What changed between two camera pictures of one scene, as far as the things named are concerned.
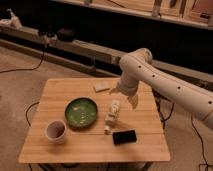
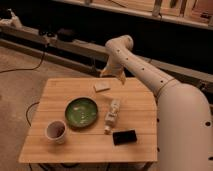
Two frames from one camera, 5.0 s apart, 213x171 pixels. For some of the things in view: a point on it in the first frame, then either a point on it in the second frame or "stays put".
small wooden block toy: [112, 116] stays put
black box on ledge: [66, 35] stays put
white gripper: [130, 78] -> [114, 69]
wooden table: [83, 120] stays put
